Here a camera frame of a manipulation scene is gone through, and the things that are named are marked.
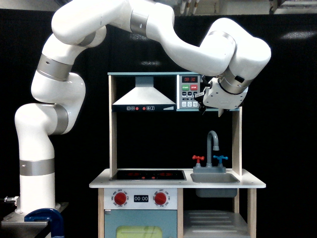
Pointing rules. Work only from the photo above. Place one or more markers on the red oven knob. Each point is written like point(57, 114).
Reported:
point(160, 198)
point(120, 198)

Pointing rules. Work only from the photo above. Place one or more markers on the black backdrop curtain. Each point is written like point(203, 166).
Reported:
point(279, 121)

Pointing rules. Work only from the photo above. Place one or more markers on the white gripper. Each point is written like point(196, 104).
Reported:
point(216, 97)

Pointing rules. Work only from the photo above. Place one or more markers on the grey microwave control panel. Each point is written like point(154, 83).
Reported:
point(188, 85)

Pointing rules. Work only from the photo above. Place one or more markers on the blue faucet handle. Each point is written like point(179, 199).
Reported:
point(220, 158)

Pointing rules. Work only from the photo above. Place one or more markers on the blue C-clamp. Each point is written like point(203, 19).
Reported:
point(50, 215)

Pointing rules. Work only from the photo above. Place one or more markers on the black oven timer display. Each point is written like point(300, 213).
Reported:
point(141, 198)

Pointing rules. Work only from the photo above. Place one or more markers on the blue toy oven door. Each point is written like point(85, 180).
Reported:
point(140, 223)

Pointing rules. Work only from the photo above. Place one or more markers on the black toy stovetop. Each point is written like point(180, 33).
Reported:
point(140, 175)

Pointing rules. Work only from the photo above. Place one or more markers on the grey toy sink basin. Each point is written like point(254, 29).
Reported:
point(215, 178)

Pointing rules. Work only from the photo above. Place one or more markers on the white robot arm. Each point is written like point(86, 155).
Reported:
point(226, 49)

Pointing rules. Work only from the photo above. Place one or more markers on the wooden toy kitchen frame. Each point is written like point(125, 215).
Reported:
point(173, 182)

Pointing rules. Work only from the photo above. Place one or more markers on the grey lower shelf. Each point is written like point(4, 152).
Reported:
point(214, 224)

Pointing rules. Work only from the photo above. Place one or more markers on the right red oven knob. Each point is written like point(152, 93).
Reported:
point(160, 198)

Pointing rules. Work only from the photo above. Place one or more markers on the left red oven knob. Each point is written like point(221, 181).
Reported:
point(120, 198)

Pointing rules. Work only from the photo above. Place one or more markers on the red faucet handle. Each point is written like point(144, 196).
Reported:
point(198, 159)

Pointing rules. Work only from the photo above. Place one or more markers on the grey toy range hood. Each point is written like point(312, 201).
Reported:
point(144, 97)

